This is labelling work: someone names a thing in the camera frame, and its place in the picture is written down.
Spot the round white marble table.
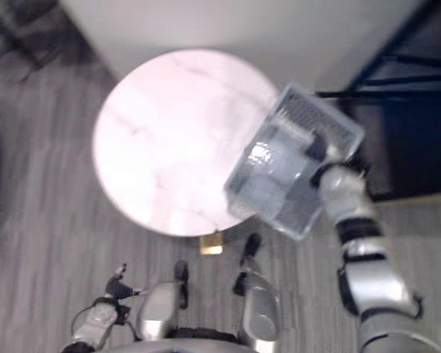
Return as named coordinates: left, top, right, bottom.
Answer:
left=92, top=47, right=281, bottom=237

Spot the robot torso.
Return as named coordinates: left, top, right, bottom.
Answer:
left=106, top=326, right=280, bottom=353

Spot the right robot leg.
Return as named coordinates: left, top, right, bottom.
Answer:
left=232, top=232, right=281, bottom=343

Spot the robot leg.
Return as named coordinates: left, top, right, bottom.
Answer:
left=232, top=232, right=281, bottom=343
left=137, top=258, right=190, bottom=342

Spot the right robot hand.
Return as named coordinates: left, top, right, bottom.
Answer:
left=303, top=129, right=331, bottom=167

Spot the left robot leg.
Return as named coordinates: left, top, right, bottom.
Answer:
left=137, top=258, right=190, bottom=342

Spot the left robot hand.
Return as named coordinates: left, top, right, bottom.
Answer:
left=103, top=262, right=148, bottom=299

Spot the dark metal frame furniture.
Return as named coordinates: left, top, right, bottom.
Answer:
left=315, top=0, right=441, bottom=202

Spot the clear plastic basket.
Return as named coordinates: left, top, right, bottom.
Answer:
left=223, top=82, right=365, bottom=242

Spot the gold table base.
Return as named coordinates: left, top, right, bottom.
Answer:
left=199, top=230, right=224, bottom=255

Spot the dark chair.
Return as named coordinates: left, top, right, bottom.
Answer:
left=0, top=0, right=82, bottom=71

